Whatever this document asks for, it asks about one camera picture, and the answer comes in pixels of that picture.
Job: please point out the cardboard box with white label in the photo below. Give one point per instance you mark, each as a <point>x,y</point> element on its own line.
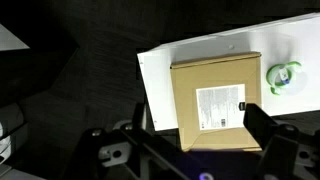
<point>186,100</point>

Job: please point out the white marker with blue cap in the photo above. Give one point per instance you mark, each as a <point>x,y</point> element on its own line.
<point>284,76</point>

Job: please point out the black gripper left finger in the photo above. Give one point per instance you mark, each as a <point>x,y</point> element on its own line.
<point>133,156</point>

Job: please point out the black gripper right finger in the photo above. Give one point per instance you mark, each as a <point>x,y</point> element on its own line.
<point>266,133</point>

